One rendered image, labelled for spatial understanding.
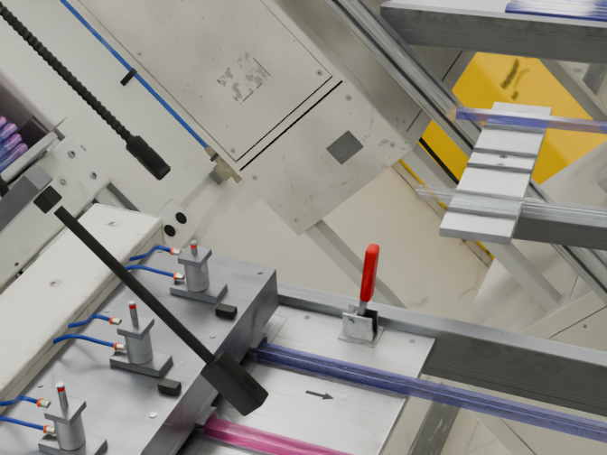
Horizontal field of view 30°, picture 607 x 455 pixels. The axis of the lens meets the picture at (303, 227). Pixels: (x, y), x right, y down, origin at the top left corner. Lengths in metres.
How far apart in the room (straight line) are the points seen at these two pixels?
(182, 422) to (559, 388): 0.36
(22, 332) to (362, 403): 0.31
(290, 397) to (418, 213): 3.16
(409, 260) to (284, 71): 2.13
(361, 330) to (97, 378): 0.26
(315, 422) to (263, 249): 2.55
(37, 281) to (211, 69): 0.99
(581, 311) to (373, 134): 0.47
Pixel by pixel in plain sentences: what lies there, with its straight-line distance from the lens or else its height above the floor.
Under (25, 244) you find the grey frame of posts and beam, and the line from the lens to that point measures 1.14.
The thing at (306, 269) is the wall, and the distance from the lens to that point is 3.63.
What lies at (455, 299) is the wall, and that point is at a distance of 4.09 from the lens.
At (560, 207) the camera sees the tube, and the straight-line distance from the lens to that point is 1.15.
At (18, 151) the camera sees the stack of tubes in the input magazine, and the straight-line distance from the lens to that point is 1.16.
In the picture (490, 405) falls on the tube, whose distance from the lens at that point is 1.02.
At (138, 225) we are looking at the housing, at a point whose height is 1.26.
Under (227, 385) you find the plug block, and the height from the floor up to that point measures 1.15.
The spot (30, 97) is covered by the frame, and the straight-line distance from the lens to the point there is 1.19.
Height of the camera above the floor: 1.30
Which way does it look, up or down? 8 degrees down
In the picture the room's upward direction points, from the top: 44 degrees counter-clockwise
